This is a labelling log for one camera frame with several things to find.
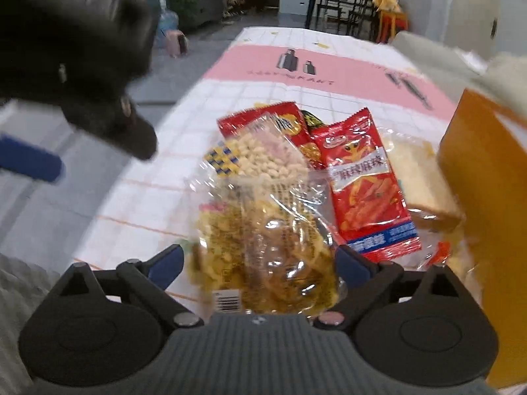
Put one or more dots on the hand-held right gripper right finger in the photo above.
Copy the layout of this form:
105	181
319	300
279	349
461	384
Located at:
350	263

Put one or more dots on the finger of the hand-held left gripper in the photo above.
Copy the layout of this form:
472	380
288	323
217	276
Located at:
131	131
33	159

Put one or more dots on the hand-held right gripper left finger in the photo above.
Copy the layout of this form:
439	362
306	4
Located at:
166	265

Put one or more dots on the red spicy strip packet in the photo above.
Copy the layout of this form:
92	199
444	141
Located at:
362	189

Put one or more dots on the clear yellow crisps packet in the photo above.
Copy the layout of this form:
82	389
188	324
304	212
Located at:
267	255

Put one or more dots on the clear white puffs packet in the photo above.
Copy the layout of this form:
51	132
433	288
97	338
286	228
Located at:
263	156

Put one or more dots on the pink space heater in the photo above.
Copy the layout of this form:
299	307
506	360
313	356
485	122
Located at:
178	43

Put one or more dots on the blue water bottle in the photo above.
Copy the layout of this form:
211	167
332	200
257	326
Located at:
169	20

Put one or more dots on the wrapped sliced bread packet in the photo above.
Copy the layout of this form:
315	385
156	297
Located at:
420	185

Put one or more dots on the grey striped cloth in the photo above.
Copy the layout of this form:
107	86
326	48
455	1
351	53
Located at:
20	304

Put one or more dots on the black snack packet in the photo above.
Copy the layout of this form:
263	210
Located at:
311	120

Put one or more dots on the red cartoon snack bag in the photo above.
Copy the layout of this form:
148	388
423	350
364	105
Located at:
290	120

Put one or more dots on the white cloth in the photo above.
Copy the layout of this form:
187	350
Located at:
436	53

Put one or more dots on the red stool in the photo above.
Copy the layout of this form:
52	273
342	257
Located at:
391	24

